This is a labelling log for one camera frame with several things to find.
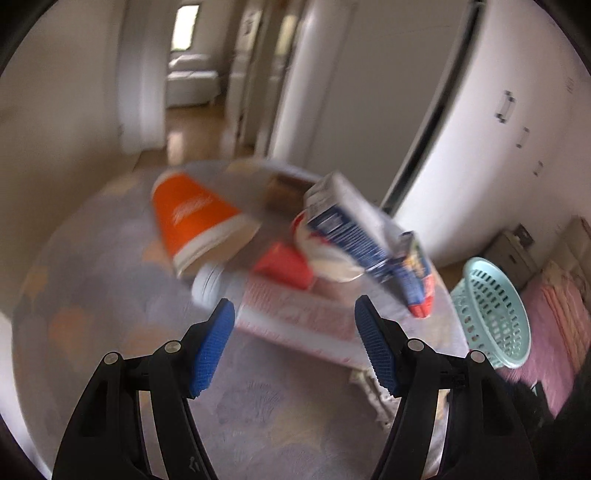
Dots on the white wardrobe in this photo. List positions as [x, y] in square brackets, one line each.
[498, 69]

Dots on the pink blanket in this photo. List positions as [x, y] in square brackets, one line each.
[556, 332]

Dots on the red small box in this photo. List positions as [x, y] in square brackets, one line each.
[284, 268]

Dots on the brown cardboard box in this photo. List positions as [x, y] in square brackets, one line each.
[286, 190]

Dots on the white paper bowl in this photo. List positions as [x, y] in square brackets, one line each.
[325, 261]

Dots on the blue and white milk carton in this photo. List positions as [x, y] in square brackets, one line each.
[344, 217]

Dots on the blue snack packet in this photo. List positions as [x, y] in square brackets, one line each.
[415, 281]

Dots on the orange paper cup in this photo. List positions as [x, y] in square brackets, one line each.
[189, 207]

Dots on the beige folded bedding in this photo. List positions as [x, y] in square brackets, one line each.
[572, 249]

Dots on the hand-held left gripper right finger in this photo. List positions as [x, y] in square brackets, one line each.
[376, 344]

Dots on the teal plastic basket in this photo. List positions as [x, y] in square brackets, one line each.
[491, 318]

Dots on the plastic bottle with pink label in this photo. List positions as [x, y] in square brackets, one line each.
[295, 314]

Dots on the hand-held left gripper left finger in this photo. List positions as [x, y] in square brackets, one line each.
[210, 346]

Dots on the white sofa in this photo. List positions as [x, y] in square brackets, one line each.
[191, 81]

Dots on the beige cardboard box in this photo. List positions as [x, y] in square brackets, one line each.
[508, 254]

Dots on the window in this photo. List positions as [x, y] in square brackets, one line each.
[186, 27]

